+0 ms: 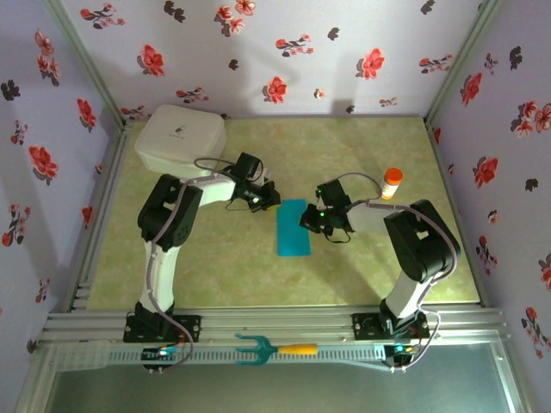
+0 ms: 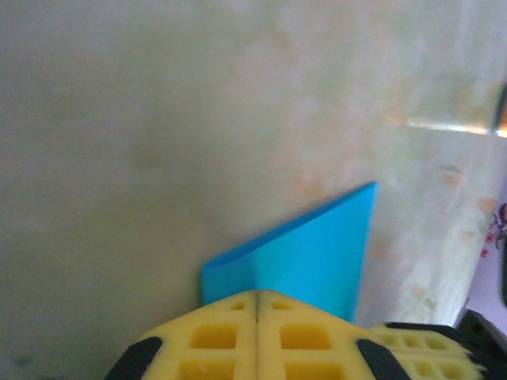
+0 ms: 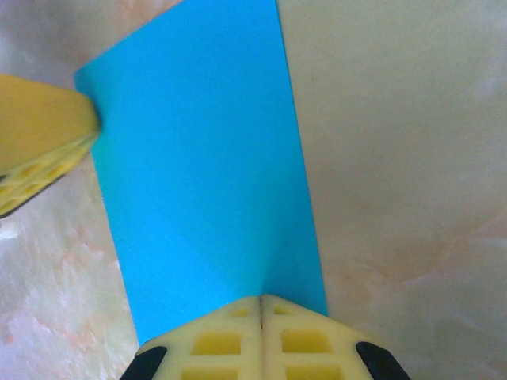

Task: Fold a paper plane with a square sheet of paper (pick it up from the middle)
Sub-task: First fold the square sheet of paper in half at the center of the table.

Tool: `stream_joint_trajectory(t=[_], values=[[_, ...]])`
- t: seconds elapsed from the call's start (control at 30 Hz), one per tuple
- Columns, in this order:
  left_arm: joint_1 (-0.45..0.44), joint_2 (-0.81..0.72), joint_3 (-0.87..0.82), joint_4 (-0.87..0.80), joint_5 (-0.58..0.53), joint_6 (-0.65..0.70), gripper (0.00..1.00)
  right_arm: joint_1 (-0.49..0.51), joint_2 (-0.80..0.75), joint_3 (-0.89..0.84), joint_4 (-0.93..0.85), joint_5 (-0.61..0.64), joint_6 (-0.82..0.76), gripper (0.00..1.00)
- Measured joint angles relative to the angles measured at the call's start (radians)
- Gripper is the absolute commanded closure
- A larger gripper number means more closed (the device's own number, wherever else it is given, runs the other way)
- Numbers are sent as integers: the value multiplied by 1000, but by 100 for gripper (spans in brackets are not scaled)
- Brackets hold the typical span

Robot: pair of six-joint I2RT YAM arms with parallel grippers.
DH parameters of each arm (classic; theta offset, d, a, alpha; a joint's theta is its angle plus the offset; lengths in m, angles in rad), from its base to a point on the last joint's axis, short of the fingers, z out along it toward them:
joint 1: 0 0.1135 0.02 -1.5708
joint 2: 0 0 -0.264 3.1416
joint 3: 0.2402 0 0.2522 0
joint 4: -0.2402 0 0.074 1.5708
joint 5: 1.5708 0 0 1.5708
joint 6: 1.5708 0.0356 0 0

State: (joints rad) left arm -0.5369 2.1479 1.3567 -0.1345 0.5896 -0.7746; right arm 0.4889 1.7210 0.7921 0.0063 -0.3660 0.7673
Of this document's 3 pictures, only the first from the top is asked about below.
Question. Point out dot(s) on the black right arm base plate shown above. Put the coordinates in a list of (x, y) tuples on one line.
[(366, 327)]

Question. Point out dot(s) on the aluminium side rail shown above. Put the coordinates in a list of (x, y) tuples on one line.
[(446, 172), (109, 172)]

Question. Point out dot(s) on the long aluminium frame rail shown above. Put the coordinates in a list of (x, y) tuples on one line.
[(275, 320)]

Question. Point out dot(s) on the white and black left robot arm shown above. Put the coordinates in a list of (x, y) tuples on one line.
[(161, 275)]

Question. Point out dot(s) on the orange-capped small bottle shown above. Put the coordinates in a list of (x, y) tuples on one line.
[(391, 183)]

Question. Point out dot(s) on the white square lidded container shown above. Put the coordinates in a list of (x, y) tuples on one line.
[(178, 137)]

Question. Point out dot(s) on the teal cloth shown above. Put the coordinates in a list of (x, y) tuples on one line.
[(292, 236)]

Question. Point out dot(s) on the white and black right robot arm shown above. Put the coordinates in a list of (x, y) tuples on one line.
[(400, 292)]

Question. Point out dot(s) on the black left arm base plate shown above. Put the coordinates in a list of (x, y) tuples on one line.
[(189, 327)]

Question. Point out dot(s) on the aluminium corner post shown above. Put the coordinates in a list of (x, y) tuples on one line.
[(86, 60), (458, 60)]

